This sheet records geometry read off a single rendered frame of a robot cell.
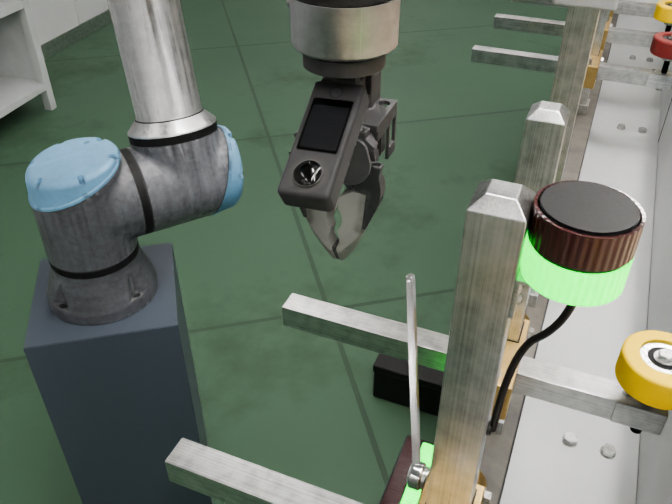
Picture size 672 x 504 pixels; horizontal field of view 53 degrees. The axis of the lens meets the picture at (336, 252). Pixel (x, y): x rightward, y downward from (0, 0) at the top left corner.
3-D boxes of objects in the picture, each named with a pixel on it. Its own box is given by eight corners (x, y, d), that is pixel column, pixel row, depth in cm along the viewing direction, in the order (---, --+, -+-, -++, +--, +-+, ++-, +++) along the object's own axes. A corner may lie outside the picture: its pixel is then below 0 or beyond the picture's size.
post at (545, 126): (465, 449, 89) (527, 110, 60) (471, 429, 91) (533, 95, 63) (492, 457, 87) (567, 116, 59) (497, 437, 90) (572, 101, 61)
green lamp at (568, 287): (512, 291, 39) (518, 260, 38) (529, 236, 44) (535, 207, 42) (620, 317, 37) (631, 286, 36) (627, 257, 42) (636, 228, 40)
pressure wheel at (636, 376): (636, 471, 68) (669, 395, 61) (581, 415, 74) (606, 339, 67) (692, 443, 71) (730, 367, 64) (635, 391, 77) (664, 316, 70)
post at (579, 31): (505, 300, 104) (564, 3, 78) (511, 281, 108) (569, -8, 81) (535, 307, 103) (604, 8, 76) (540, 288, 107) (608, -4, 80)
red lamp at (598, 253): (519, 256, 38) (525, 224, 36) (536, 203, 42) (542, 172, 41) (632, 282, 36) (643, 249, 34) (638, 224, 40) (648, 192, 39)
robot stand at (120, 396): (99, 547, 146) (22, 348, 110) (103, 453, 165) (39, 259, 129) (215, 523, 150) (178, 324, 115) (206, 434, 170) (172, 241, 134)
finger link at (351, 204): (382, 239, 71) (385, 162, 66) (363, 271, 67) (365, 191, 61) (354, 233, 72) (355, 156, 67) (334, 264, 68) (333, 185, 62)
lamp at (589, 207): (476, 464, 49) (525, 219, 36) (492, 409, 53) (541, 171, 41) (558, 491, 47) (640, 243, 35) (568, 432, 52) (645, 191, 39)
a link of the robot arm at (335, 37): (380, 13, 50) (262, 0, 52) (378, 77, 52) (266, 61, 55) (414, -17, 56) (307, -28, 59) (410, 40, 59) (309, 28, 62)
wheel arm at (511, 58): (469, 65, 159) (472, 47, 156) (473, 60, 161) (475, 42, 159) (668, 94, 145) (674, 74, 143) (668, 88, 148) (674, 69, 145)
